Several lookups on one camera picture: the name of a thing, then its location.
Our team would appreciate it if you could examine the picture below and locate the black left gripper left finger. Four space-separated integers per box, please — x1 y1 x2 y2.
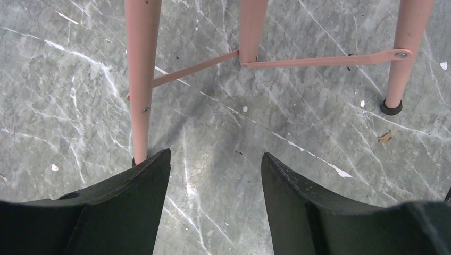
1 149 171 254

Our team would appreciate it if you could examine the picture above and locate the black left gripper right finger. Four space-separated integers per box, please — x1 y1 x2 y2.
261 152 450 254

